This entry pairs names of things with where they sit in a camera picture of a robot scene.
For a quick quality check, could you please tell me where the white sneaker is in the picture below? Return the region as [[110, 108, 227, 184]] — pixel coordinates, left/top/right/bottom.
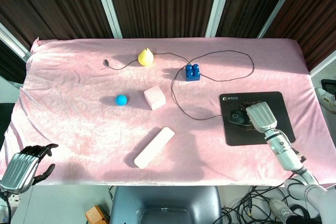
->
[[316, 87, 336, 114]]

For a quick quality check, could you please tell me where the tangle of black floor cables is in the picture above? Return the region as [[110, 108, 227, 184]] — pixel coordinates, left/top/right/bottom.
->
[[222, 178, 322, 224]]

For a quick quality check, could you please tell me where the black mouse cable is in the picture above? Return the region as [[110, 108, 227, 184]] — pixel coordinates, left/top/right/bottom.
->
[[103, 50, 255, 120]]

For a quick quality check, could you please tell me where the white rectangular bar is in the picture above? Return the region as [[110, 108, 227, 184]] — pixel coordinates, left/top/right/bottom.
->
[[133, 126, 175, 169]]

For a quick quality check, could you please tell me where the blue toy building block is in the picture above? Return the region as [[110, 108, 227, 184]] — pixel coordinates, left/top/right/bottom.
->
[[185, 63, 202, 82]]

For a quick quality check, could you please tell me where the blue ball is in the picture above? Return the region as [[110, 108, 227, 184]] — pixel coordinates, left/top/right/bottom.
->
[[115, 94, 128, 106]]

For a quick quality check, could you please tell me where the black mouse pad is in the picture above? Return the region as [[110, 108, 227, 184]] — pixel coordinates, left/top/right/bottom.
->
[[219, 91, 296, 146]]

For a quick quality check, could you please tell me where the orange box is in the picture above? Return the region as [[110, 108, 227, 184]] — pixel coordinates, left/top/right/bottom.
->
[[85, 205, 110, 224]]

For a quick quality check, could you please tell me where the white shoe with grey sole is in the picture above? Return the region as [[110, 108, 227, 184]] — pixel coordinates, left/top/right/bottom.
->
[[268, 198, 296, 223]]

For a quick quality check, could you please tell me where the black computer mouse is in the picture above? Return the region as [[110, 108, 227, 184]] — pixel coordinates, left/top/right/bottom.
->
[[227, 109, 251, 125]]

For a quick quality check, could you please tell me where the pink cube block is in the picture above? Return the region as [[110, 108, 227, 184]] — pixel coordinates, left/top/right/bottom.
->
[[143, 85, 166, 110]]

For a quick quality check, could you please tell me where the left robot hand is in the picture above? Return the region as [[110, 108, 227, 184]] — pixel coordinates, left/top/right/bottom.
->
[[0, 143, 59, 194]]

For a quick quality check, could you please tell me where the pink tablecloth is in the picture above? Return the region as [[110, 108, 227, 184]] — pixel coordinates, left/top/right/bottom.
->
[[0, 37, 336, 190]]

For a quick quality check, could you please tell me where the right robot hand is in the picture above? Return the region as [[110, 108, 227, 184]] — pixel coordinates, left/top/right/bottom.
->
[[237, 100, 278, 133]]

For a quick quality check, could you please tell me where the yellow toy pear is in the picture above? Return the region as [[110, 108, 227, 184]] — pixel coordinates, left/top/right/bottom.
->
[[138, 48, 154, 67]]

